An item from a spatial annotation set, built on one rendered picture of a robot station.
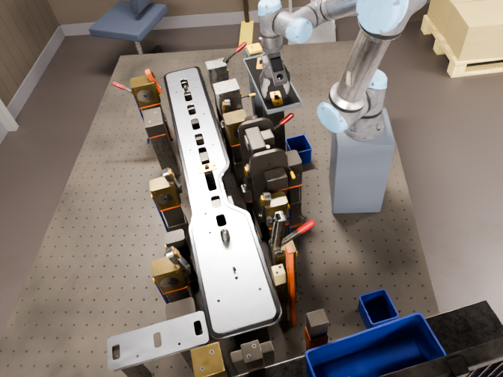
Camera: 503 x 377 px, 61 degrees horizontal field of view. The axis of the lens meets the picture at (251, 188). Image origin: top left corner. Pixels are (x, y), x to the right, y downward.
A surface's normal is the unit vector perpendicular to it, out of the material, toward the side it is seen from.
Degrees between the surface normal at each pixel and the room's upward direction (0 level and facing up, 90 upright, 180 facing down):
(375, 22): 83
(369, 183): 90
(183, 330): 0
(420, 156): 0
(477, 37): 90
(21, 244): 0
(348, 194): 90
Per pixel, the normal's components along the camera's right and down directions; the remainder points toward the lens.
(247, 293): -0.10, -0.64
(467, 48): 0.02, 0.76
